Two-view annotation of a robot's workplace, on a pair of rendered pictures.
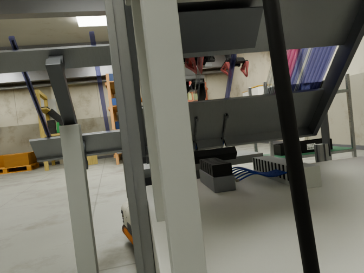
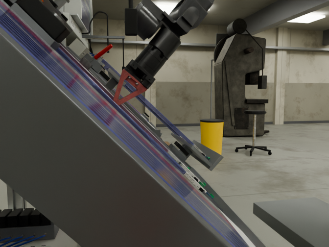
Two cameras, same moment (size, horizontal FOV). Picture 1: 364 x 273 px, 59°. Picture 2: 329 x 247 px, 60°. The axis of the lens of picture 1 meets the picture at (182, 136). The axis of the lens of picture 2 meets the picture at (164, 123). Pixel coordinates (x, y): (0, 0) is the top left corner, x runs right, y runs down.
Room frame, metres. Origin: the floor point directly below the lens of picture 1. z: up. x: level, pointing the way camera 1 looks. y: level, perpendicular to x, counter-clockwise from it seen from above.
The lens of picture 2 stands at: (1.14, -0.73, 0.96)
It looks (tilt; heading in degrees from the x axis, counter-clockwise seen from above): 6 degrees down; 90
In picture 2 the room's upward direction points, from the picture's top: straight up
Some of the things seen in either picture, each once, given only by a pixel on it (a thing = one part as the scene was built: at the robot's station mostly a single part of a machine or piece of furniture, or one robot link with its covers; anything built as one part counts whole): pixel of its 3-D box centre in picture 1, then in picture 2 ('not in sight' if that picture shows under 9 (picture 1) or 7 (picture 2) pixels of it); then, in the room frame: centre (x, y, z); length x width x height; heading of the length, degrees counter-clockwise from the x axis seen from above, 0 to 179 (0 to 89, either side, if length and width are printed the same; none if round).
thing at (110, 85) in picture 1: (121, 118); not in sight; (8.84, 1.60, 1.13); 2.50 x 0.66 x 2.25; 12
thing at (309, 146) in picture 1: (302, 146); not in sight; (3.37, -1.25, 0.41); 0.57 x 0.17 x 0.11; 98
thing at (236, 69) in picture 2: not in sight; (243, 79); (2.93, 5.91, 1.28); 1.34 x 1.17 x 2.56; 14
